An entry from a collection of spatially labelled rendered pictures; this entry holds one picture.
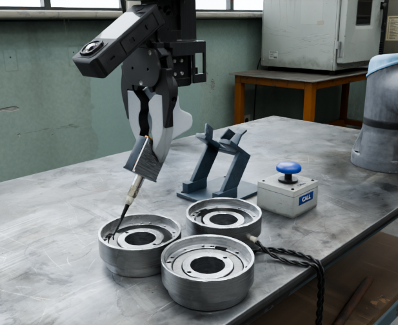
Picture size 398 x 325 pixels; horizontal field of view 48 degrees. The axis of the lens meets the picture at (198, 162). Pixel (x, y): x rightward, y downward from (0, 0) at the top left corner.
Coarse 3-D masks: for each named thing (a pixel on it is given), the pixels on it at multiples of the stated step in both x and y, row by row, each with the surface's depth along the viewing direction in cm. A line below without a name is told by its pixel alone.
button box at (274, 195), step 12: (264, 180) 73; (276, 180) 73; (288, 180) 72; (300, 180) 73; (312, 180) 73; (264, 192) 72; (276, 192) 71; (288, 192) 69; (300, 192) 70; (312, 192) 72; (264, 204) 73; (276, 204) 71; (288, 204) 69; (300, 204) 70; (312, 204) 73; (288, 216) 70
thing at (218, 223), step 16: (192, 208) 65; (208, 208) 66; (240, 208) 66; (256, 208) 64; (192, 224) 60; (208, 224) 61; (224, 224) 65; (240, 224) 61; (256, 224) 60; (240, 240) 58
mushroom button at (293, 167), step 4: (280, 164) 72; (284, 164) 71; (288, 164) 71; (292, 164) 71; (296, 164) 72; (276, 168) 72; (280, 168) 71; (284, 168) 71; (288, 168) 70; (292, 168) 70; (296, 168) 71; (300, 168) 71; (280, 172) 71; (284, 172) 71; (288, 172) 70; (292, 172) 70; (296, 172) 71; (284, 176) 73; (288, 176) 72
